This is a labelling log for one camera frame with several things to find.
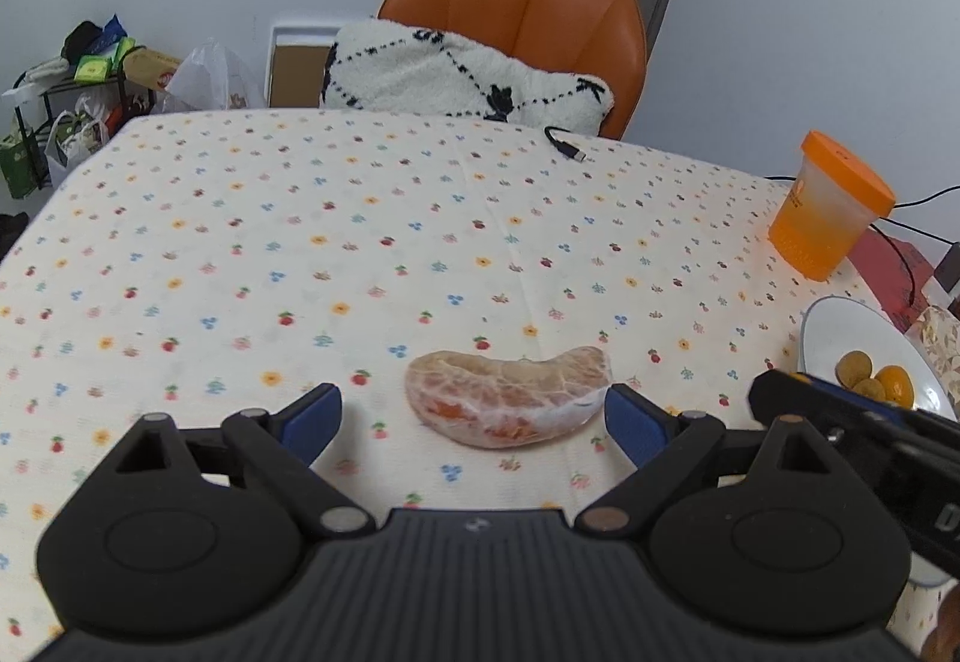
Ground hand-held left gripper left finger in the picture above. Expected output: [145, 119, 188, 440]
[112, 383, 377, 537]

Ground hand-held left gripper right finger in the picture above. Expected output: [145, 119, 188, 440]
[574, 383, 833, 537]

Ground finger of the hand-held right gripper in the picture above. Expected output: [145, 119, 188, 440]
[748, 369, 960, 455]

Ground white plate with blue rim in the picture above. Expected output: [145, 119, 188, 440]
[798, 296, 960, 425]

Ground small yellow-orange kumquat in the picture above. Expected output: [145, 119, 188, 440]
[874, 364, 915, 407]

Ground long curved pomelo segment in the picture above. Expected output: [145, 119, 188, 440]
[405, 345, 614, 450]

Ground person's right hand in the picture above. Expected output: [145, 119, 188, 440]
[921, 583, 960, 662]

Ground patterned tissue box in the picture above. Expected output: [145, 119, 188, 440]
[904, 304, 960, 402]

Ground orange lidded plastic cup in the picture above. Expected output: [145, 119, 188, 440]
[766, 130, 898, 283]

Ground dark electronic device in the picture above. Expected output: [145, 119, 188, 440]
[933, 237, 960, 297]

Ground white framed cardboard board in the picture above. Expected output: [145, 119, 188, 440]
[266, 20, 359, 110]

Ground clear plastic bag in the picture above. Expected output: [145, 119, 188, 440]
[163, 38, 268, 113]

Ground white black-patterned fluffy blanket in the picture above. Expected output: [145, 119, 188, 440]
[320, 18, 618, 136]

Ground white paper shopping bag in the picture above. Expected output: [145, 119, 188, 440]
[45, 96, 113, 187]

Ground tan cardboard box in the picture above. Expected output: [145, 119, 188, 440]
[122, 49, 183, 95]

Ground green bag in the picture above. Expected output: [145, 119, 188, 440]
[0, 130, 35, 200]

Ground black metal rack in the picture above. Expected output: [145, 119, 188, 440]
[11, 66, 155, 192]

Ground green snack packets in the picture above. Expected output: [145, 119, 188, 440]
[73, 36, 137, 86]

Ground black cloth bundle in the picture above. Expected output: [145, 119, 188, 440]
[61, 20, 104, 62]

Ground thin black power cable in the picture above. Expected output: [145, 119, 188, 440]
[868, 182, 960, 315]

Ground black usb cable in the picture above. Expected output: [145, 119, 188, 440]
[544, 126, 594, 166]

